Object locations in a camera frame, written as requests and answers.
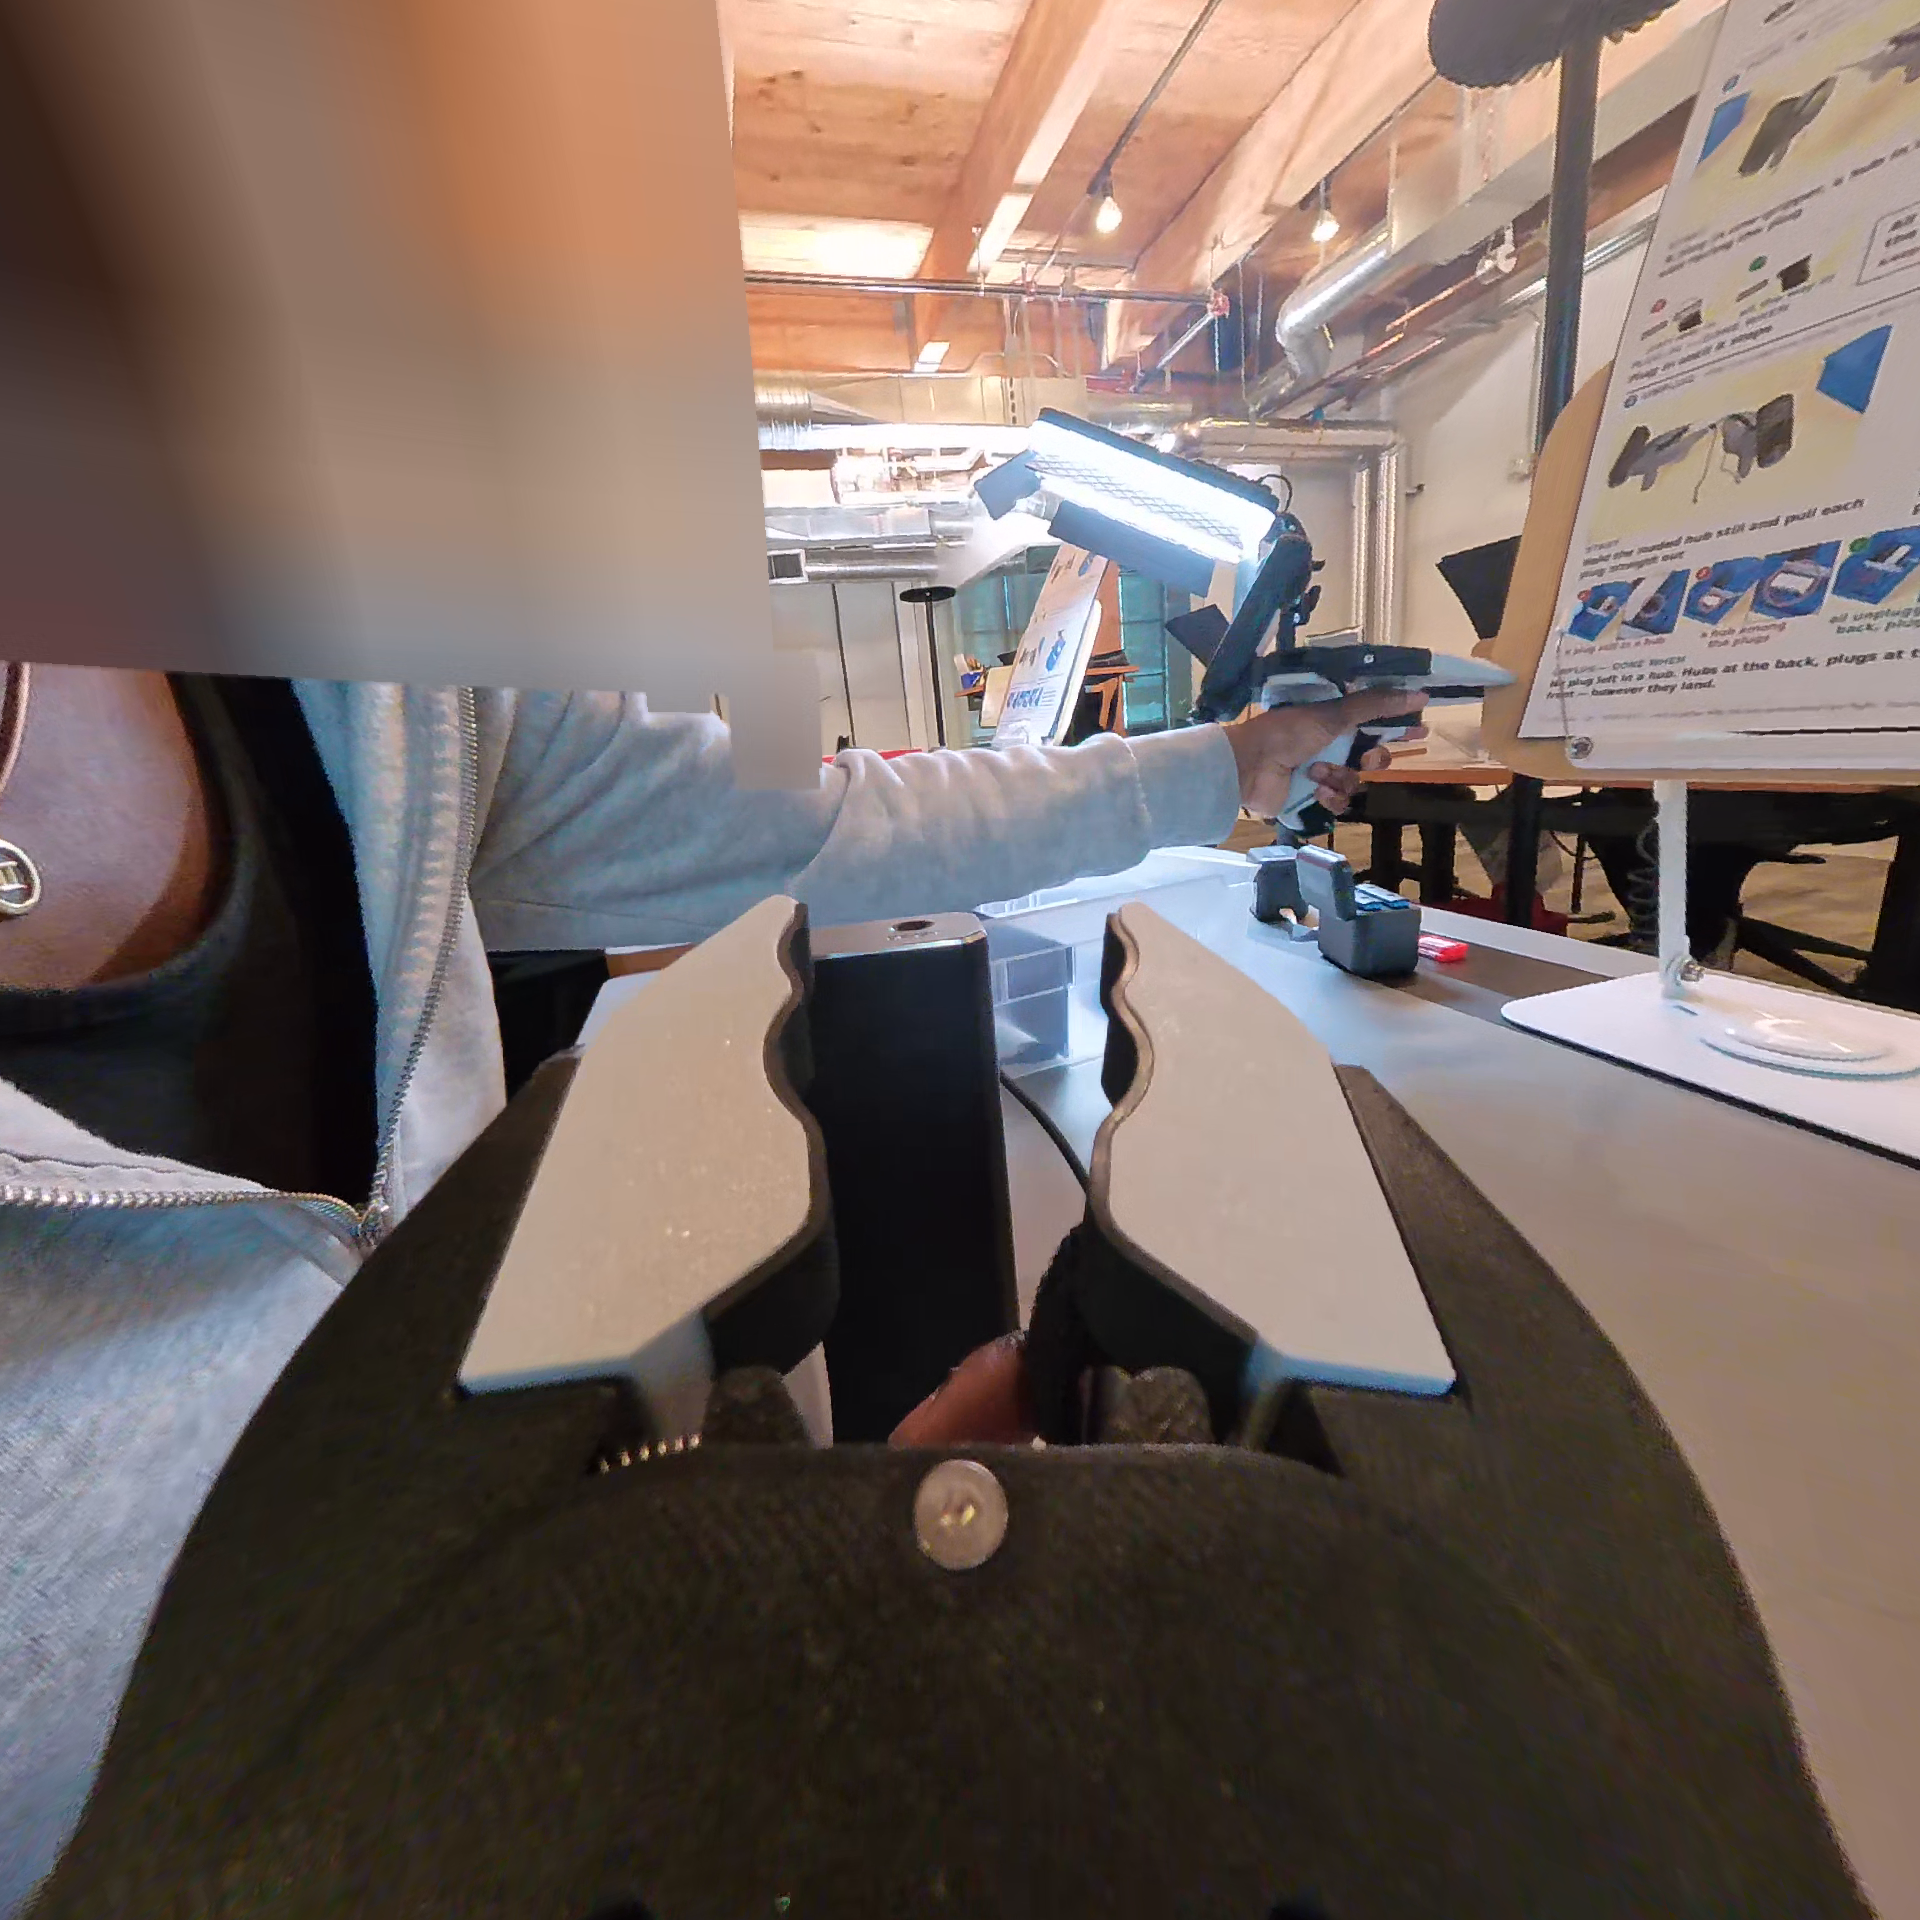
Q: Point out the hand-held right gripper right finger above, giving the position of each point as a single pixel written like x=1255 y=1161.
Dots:
x=1261 y=1185

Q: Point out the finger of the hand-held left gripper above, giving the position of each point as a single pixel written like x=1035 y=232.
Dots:
x=1469 y=675

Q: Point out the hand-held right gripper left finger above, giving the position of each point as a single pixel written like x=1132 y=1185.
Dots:
x=662 y=1171

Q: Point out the black usb hub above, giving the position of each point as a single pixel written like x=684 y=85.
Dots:
x=916 y=1171

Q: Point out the clear plastic bin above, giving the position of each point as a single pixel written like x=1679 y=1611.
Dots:
x=1036 y=975

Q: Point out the person's left forearm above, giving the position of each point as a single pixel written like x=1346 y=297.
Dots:
x=1050 y=803

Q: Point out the person's left hand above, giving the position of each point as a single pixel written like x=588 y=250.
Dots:
x=1277 y=749

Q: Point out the person's right hand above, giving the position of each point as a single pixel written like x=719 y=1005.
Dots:
x=961 y=1394

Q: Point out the wooden poster board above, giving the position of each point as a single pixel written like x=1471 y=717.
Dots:
x=1546 y=569

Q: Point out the grey battery charger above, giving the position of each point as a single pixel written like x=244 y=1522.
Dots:
x=1278 y=884
x=1350 y=921

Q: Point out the led light panel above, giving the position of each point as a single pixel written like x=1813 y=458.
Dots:
x=1141 y=487

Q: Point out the instruction poster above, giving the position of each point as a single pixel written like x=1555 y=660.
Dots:
x=1771 y=450
x=1050 y=645

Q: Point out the white stand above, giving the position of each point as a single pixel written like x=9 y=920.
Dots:
x=1589 y=1035

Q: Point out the black office chair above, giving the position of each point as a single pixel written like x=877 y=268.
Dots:
x=1799 y=900

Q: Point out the black floor lamp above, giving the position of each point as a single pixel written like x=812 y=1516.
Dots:
x=934 y=675

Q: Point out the black pole stand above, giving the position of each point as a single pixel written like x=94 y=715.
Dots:
x=1569 y=271

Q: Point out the person's torso in grey hoodie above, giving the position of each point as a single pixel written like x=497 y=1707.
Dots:
x=149 y=1348

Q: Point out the silver air duct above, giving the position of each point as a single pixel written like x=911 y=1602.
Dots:
x=1335 y=300

